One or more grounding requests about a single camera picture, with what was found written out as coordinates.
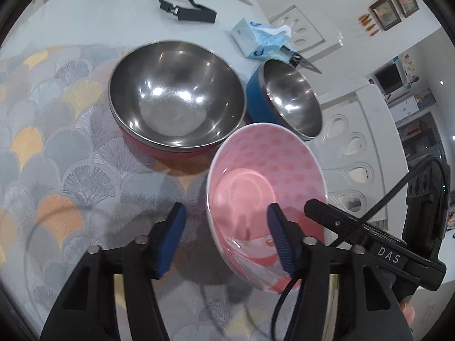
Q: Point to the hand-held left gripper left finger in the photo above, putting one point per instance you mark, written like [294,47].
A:
[170,241]

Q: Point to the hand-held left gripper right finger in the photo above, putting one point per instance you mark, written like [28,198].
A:
[280,238]

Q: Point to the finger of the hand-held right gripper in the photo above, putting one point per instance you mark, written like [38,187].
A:
[330,216]

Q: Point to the pink dotted bowl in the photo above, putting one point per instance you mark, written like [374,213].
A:
[248,184]

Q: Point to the blue steel bowl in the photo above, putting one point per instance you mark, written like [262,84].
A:
[259,92]

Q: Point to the red steel bowl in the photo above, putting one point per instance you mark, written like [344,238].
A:
[170,96]

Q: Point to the person's right hand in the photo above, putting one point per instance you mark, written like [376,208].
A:
[408,312]

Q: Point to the white carved dining chair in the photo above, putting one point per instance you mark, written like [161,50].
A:
[312,25]
[376,131]

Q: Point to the fan patterned tablecloth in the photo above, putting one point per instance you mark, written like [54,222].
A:
[71,149]

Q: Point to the black television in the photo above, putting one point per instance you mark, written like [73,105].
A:
[389,78]

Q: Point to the metal scissors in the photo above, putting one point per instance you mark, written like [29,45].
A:
[302,62]

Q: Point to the blue white tissue pack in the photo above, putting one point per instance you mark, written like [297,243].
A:
[259,37]

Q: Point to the colourful wall stickers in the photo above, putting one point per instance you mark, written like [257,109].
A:
[409,65]

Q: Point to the black plastic bracket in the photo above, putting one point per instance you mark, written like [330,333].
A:
[192,12]

